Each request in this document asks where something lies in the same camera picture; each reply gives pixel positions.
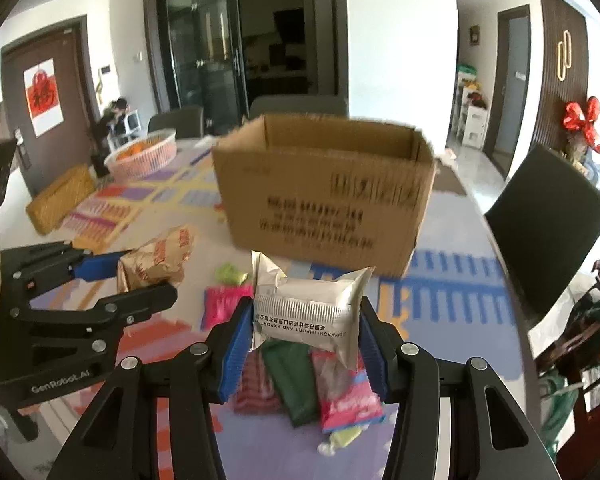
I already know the dark grey chair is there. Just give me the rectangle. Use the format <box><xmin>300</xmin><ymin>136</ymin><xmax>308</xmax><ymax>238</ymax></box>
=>
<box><xmin>484</xmin><ymin>144</ymin><xmax>600</xmax><ymax>331</ymax></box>
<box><xmin>147</xmin><ymin>106</ymin><xmax>205</xmax><ymax>140</ymax></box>
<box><xmin>249</xmin><ymin>94</ymin><xmax>350</xmax><ymax>120</ymax></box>

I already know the red and white door poster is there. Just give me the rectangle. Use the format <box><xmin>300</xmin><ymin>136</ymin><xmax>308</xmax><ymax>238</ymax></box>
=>
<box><xmin>23</xmin><ymin>57</ymin><xmax>65</xmax><ymax>137</ymax></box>

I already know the green candy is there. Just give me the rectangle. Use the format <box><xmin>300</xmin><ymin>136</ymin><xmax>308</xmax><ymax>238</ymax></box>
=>
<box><xmin>215</xmin><ymin>262</ymin><xmax>252</xmax><ymax>286</ymax></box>
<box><xmin>316</xmin><ymin>425</ymin><xmax>371</xmax><ymax>457</ymax></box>

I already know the pile of oranges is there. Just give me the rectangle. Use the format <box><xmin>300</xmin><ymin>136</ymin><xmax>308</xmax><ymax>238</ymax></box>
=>
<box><xmin>115</xmin><ymin>141</ymin><xmax>168</xmax><ymax>161</ymax></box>

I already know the white plastic basket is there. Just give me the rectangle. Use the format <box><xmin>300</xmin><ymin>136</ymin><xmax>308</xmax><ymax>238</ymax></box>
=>
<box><xmin>104</xmin><ymin>129</ymin><xmax>177</xmax><ymax>183</ymax></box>

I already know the dark green snack packet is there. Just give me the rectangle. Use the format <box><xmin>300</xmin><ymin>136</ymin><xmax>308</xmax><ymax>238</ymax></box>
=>
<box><xmin>260</xmin><ymin>340</ymin><xmax>323</xmax><ymax>428</ymax></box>

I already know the green cloth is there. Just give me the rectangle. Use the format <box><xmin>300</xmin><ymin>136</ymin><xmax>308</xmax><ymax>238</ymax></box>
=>
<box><xmin>537</xmin><ymin>375</ymin><xmax>588</xmax><ymax>453</ymax></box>

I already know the brown snack packet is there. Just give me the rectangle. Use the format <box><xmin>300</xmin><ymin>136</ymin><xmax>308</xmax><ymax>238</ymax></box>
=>
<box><xmin>117</xmin><ymin>225</ymin><xmax>198</xmax><ymax>293</ymax></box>

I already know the black framed glass door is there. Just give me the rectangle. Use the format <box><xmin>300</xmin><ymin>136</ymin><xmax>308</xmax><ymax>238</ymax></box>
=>
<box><xmin>144</xmin><ymin>0</ymin><xmax>348</xmax><ymax>126</ymax></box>

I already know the white shelf unit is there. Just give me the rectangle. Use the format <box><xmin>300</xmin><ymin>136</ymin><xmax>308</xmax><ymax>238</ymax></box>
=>
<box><xmin>455</xmin><ymin>67</ymin><xmax>488</xmax><ymax>150</ymax></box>

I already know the brown cardboard box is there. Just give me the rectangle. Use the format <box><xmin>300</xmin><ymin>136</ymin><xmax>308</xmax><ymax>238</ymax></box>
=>
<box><xmin>211</xmin><ymin>114</ymin><xmax>438</xmax><ymax>279</ymax></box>

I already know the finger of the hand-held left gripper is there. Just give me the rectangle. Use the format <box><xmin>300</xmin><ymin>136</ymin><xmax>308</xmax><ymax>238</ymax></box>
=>
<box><xmin>0</xmin><ymin>241</ymin><xmax>126</xmax><ymax>311</ymax></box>
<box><xmin>10</xmin><ymin>281</ymin><xmax>179</xmax><ymax>356</ymax></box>

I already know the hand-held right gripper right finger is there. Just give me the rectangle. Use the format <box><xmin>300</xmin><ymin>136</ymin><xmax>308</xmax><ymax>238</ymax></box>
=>
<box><xmin>357</xmin><ymin>296</ymin><xmax>563</xmax><ymax>480</ymax></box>

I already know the dark red striped snack packet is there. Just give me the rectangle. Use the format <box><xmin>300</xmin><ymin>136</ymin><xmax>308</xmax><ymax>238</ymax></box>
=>
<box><xmin>232</xmin><ymin>350</ymin><xmax>283</xmax><ymax>416</ymax></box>

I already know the dark wooden chair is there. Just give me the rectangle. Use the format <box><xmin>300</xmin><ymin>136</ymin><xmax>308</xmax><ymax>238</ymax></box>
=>
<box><xmin>532</xmin><ymin>290</ymin><xmax>600</xmax><ymax>466</ymax></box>

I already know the grey door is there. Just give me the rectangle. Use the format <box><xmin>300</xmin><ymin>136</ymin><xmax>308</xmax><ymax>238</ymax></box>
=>
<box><xmin>482</xmin><ymin>5</ymin><xmax>531</xmax><ymax>166</ymax></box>

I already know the red bow decoration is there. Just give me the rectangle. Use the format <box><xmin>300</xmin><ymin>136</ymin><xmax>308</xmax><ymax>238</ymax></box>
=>
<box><xmin>562</xmin><ymin>96</ymin><xmax>600</xmax><ymax>156</ymax></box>

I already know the silver white snack packet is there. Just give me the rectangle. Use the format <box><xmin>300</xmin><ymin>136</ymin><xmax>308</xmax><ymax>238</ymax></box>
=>
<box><xmin>250</xmin><ymin>251</ymin><xmax>376</xmax><ymax>371</ymax></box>

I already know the yellow woven placemat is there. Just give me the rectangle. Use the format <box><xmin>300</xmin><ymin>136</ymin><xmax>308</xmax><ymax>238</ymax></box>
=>
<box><xmin>25</xmin><ymin>164</ymin><xmax>98</xmax><ymax>236</ymax></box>

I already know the brown door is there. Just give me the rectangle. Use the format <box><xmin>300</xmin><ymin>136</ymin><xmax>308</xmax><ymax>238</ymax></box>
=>
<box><xmin>0</xmin><ymin>15</ymin><xmax>106</xmax><ymax>198</ymax></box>

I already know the pink red snack packet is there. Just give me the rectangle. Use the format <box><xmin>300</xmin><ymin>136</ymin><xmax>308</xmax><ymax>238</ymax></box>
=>
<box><xmin>310</xmin><ymin>350</ymin><xmax>387</xmax><ymax>435</ymax></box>

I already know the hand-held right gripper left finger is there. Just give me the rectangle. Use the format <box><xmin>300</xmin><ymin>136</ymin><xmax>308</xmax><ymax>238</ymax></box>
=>
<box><xmin>47</xmin><ymin>296</ymin><xmax>258</xmax><ymax>480</ymax></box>

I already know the gold wall ornament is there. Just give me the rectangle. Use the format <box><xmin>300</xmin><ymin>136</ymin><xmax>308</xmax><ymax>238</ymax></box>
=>
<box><xmin>556</xmin><ymin>31</ymin><xmax>573</xmax><ymax>82</ymax></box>

